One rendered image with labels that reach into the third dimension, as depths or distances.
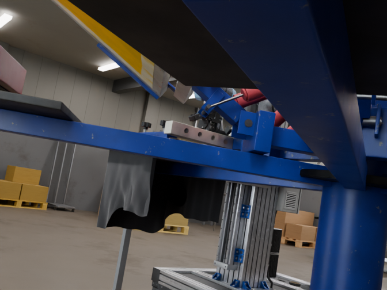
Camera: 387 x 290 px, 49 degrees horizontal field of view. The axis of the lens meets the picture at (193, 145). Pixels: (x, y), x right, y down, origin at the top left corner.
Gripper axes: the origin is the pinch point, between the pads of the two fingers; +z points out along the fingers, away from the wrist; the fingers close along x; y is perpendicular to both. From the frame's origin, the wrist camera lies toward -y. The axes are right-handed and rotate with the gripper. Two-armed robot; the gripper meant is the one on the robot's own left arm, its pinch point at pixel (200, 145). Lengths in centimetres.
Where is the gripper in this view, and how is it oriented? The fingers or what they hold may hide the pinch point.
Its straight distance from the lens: 199.9
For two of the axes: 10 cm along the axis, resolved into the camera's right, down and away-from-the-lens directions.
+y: 7.9, 2.1, 5.8
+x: -5.9, 0.0, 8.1
